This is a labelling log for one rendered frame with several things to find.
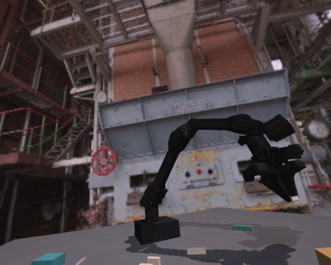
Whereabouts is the teal rectangular block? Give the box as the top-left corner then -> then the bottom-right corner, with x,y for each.
31,253 -> 66,265

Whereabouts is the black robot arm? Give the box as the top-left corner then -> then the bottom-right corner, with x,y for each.
139,114 -> 304,223

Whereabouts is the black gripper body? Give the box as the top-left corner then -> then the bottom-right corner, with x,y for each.
242,144 -> 306,182

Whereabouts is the teal rectangular bar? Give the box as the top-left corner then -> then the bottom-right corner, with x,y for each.
233,225 -> 253,230

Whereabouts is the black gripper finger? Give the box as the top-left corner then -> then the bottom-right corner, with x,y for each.
281,169 -> 298,197
259,171 -> 291,203

